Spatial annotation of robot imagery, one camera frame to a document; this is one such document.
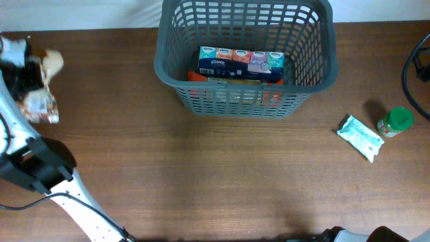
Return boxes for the beige breadcrumb bag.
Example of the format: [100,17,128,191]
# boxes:
[17,49,65,124]

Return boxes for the orange red pasta packet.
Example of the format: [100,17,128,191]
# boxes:
[187,71,270,106]

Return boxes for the Kleenex tissue multipack box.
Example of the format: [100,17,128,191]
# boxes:
[198,46,286,83]

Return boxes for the grey plastic basket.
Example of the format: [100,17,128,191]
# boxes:
[154,0,338,118]

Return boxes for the light green wipes packet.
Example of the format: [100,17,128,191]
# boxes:
[337,116,384,163]

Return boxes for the green lid jar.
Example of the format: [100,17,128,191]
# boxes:
[377,107,415,137]

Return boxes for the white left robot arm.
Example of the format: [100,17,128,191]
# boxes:
[1,37,135,241]

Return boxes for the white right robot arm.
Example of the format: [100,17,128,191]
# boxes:
[312,226,429,242]

